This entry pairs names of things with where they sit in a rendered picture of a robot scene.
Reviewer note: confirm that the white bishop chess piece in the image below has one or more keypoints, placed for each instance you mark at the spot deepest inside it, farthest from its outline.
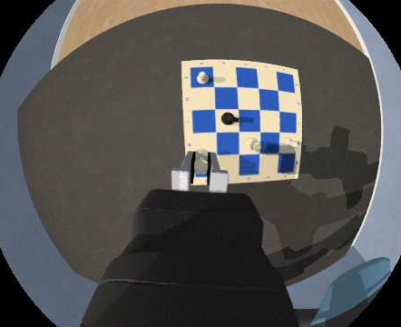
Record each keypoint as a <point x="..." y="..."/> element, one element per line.
<point x="252" y="142"/>

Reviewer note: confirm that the white pawn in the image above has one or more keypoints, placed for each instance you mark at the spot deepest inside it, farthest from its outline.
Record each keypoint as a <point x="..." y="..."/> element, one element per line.
<point x="289" y="143"/>
<point x="202" y="78"/>

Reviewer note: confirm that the white rook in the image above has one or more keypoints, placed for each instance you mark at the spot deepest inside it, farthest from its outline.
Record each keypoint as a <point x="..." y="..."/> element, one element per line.
<point x="201" y="161"/>

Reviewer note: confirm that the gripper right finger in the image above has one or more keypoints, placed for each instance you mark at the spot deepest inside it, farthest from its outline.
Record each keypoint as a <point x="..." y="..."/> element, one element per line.
<point x="217" y="179"/>

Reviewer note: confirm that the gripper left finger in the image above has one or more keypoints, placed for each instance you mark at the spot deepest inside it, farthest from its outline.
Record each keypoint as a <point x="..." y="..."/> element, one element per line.
<point x="183" y="177"/>

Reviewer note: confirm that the blue and cream chessboard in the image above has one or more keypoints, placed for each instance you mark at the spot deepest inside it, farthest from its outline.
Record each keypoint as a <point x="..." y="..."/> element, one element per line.
<point x="267" y="100"/>

